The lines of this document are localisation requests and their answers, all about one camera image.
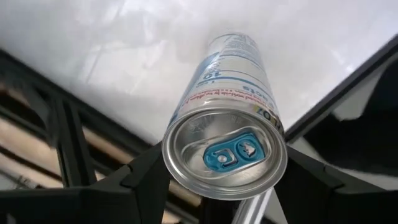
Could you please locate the blue silver Red Bull can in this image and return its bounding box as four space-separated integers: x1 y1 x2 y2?
161 32 289 201

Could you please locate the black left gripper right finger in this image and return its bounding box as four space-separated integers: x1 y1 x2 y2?
275 145 398 224

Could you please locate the wooden board under arm base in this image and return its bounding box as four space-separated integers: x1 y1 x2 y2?
0 80 203 224

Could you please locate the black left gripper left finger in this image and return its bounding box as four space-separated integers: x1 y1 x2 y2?
0 141 171 224

